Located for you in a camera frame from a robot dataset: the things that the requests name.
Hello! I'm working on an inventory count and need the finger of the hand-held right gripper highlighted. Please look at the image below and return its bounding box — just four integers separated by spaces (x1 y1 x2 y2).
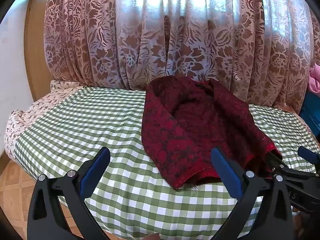
298 146 320 162
265 151 320 180

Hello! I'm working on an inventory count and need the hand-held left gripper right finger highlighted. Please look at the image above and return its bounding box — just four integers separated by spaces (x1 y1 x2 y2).
211 147 293 240

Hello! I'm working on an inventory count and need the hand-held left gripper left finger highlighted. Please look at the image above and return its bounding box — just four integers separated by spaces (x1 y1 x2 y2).
27 147 111 240

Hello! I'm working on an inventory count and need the dark red patterned garment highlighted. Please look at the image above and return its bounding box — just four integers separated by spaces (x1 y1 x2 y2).
141 75 284 190

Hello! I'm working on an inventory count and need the blue plastic crate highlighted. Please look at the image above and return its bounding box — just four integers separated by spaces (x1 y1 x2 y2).
299 90 320 133

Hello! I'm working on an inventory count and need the green checked bed sheet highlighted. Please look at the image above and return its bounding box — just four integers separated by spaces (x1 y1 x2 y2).
14 86 320 240

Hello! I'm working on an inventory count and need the pink cloth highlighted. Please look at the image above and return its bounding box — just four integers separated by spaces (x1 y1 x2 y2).
309 64 320 93

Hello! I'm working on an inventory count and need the pink floral quilt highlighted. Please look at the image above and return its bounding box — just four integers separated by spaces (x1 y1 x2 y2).
4 79 83 160

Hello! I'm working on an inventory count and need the brown floral curtain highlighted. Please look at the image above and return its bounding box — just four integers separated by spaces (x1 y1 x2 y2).
44 0 314 113

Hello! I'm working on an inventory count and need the wooden door frame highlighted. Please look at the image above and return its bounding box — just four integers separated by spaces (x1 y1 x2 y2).
24 0 54 100

